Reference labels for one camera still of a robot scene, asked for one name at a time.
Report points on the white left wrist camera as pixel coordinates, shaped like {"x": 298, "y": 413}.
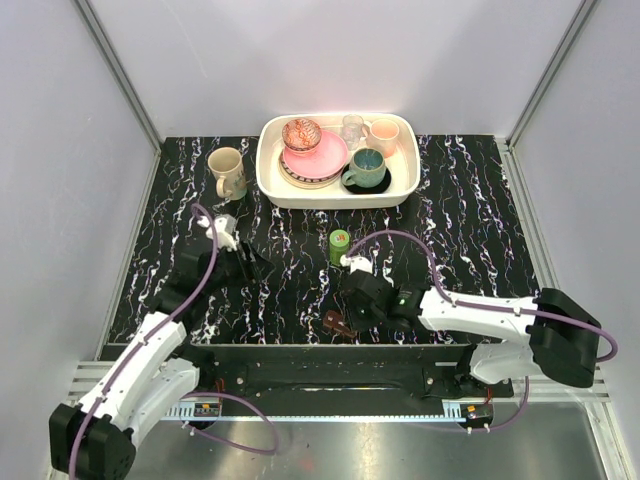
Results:
{"x": 222, "y": 229}

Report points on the white slotted cable duct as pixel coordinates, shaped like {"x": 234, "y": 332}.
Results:
{"x": 427, "y": 412}

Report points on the beige floral mug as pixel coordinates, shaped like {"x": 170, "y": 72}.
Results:
{"x": 226, "y": 164}

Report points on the brown pill organizer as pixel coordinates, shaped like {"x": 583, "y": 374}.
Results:
{"x": 335, "y": 322}

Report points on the striped rim plate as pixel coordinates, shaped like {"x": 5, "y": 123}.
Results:
{"x": 305, "y": 181}

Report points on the black saucer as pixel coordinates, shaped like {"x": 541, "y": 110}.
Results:
{"x": 385, "y": 182}

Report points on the peach pink mug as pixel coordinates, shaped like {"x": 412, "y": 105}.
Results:
{"x": 383, "y": 136}

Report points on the green pill bottle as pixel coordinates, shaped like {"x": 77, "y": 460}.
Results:
{"x": 339, "y": 245}

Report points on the white rectangular basin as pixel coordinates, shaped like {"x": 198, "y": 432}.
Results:
{"x": 287, "y": 192}

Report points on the pink plate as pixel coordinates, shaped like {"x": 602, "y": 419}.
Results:
{"x": 325, "y": 161}

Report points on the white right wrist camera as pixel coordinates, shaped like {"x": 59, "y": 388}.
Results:
{"x": 356, "y": 263}

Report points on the left aluminium frame post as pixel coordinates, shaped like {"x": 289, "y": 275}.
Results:
{"x": 99, "y": 34}

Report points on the right aluminium frame post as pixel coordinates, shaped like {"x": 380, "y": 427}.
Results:
{"x": 568, "y": 40}

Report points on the aluminium frame post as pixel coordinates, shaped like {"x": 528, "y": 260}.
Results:
{"x": 568, "y": 40}
{"x": 99, "y": 34}

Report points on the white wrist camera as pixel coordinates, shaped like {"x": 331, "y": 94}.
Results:
{"x": 222, "y": 229}
{"x": 356, "y": 263}

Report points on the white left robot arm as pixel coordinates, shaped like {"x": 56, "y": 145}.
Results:
{"x": 160, "y": 375}

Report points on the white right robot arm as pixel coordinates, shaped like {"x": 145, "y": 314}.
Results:
{"x": 549, "y": 334}

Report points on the clear glass cup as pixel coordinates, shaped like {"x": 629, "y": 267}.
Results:
{"x": 354, "y": 131}

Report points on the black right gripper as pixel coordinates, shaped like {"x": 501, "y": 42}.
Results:
{"x": 357, "y": 322}

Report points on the right orange power connector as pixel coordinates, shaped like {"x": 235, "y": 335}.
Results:
{"x": 478, "y": 412}

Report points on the teal green mug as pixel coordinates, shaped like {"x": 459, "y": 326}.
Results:
{"x": 366, "y": 169}

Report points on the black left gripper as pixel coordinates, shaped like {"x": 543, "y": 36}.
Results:
{"x": 257, "y": 267}

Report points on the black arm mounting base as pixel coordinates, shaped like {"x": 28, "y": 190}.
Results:
{"x": 422, "y": 371}

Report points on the red patterned glass bowl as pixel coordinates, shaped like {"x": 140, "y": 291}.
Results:
{"x": 301, "y": 136}

